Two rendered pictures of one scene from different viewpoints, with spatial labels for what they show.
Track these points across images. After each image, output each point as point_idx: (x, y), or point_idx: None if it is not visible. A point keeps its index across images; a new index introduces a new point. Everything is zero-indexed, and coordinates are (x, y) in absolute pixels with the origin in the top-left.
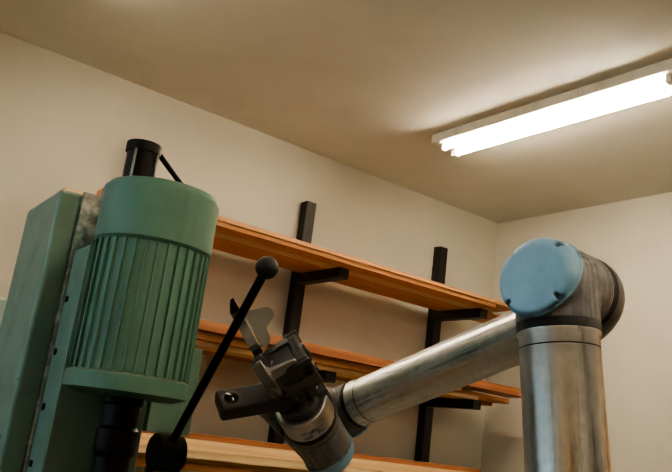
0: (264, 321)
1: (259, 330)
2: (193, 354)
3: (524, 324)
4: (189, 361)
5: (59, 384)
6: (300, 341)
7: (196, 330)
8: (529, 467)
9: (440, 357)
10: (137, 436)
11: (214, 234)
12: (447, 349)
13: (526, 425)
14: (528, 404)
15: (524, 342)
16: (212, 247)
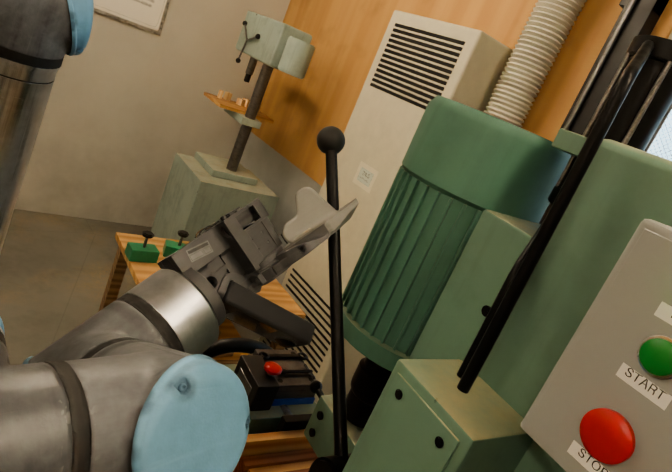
0: (303, 208)
1: (303, 222)
2: (354, 271)
3: (62, 61)
4: (351, 275)
5: None
6: (240, 211)
7: (366, 247)
8: (21, 183)
9: None
10: (358, 365)
11: (415, 136)
12: None
13: (30, 151)
14: (37, 132)
15: (54, 78)
16: (409, 152)
